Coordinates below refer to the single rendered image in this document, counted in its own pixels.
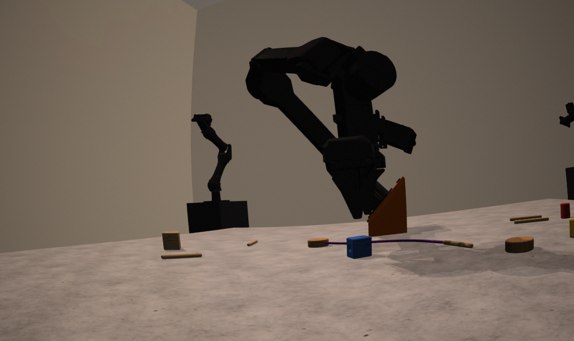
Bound dark red cylinder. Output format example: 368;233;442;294
560;203;570;219

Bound purple string with wooden stick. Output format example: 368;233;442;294
325;239;474;248

